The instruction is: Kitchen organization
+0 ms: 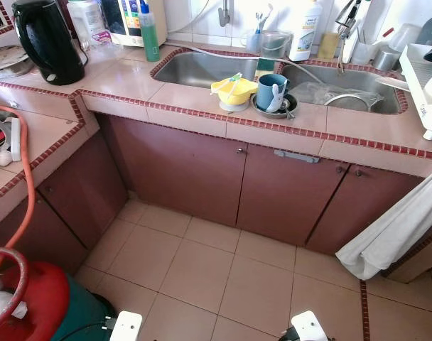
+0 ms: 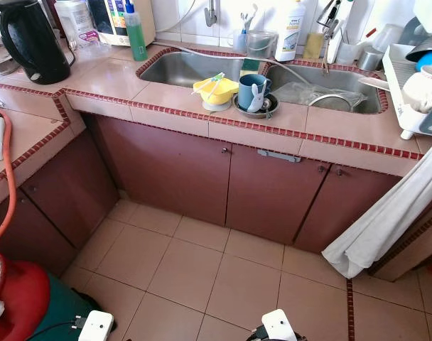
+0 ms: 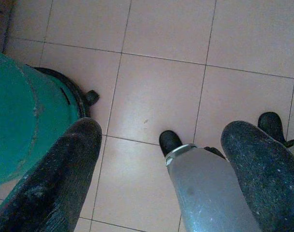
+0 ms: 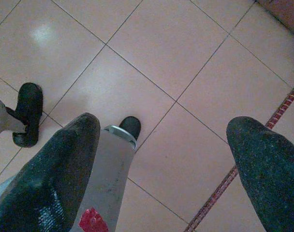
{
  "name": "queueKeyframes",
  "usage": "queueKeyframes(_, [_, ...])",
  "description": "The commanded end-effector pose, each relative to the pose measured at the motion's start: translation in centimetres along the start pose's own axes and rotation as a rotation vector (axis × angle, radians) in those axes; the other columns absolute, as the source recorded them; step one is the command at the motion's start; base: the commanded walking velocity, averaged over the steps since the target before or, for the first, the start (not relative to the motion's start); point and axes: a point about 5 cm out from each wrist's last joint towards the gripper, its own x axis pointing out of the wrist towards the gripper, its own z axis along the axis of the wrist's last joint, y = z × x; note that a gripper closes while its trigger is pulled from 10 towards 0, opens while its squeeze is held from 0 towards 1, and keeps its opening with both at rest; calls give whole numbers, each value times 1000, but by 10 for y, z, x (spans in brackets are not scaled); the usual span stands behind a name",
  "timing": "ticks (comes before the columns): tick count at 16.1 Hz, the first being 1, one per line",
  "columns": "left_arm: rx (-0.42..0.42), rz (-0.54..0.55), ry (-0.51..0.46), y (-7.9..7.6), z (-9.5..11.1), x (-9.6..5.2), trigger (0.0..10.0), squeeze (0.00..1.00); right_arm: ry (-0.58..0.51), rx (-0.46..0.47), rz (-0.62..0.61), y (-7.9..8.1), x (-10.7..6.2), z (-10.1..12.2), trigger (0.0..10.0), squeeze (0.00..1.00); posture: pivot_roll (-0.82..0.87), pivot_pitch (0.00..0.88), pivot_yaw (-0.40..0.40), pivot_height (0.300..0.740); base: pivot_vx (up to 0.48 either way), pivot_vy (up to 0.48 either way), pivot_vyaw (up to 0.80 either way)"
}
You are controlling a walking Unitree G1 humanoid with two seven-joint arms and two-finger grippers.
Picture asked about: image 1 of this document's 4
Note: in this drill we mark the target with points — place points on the teal plastic cup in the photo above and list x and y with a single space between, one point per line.
266 89

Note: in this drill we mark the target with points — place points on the yellow plastic bowl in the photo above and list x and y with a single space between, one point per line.
234 92

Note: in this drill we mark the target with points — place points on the toothbrush with green end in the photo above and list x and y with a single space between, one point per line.
234 82

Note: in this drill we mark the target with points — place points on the chrome kitchen faucet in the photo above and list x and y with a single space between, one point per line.
347 28

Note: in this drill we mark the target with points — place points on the white hanging cloth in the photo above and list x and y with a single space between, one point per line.
393 234

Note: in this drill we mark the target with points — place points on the brown cabinet door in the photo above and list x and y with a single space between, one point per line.
365 213
42 241
287 199
173 170
81 192

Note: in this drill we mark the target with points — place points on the white dish rack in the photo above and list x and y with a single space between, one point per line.
415 78

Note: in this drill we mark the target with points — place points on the wooden spatula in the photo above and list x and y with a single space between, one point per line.
393 83

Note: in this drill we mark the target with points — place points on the steel cup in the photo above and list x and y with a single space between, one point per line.
386 60

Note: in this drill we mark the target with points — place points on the steel mesh strainer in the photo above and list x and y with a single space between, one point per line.
330 99

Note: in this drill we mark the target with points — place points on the clear plastic container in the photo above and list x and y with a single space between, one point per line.
404 39

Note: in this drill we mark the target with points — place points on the clear plastic bag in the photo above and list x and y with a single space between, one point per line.
315 94

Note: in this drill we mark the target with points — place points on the large steel sink basin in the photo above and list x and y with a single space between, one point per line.
322 74

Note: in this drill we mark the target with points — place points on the white faucet water filter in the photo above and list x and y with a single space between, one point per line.
351 46

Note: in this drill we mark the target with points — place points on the steel bowl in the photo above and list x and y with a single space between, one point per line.
292 108

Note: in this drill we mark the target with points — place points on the green and yellow sponge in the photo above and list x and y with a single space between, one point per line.
266 65

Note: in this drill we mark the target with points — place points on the clear toothbrush cup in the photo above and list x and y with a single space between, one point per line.
253 42

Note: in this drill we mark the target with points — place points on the small steel sink basin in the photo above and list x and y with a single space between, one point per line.
195 69

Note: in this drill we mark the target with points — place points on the green dish soap bottle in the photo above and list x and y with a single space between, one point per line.
150 39

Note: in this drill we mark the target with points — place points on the beige water ionizer machine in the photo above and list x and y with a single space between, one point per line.
123 21

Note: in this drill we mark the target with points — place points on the clear packet pink label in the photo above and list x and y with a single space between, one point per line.
101 37

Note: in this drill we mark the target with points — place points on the dark green gas cylinder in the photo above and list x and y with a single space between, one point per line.
81 312

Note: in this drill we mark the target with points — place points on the black electric kettle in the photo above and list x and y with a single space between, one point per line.
45 42

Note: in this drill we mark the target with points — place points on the red gas cylinder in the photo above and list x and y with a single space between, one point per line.
38 305

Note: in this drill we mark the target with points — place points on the white power strip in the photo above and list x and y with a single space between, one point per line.
15 138

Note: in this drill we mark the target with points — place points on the steel pot lid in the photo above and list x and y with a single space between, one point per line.
6 60

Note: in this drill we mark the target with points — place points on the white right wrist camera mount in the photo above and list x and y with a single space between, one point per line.
308 328

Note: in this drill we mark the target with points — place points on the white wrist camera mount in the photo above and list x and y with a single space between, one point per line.
127 327
308 328

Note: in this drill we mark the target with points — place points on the grey wall tap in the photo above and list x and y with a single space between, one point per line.
224 14

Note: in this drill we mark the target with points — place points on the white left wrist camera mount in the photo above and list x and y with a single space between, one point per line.
127 327

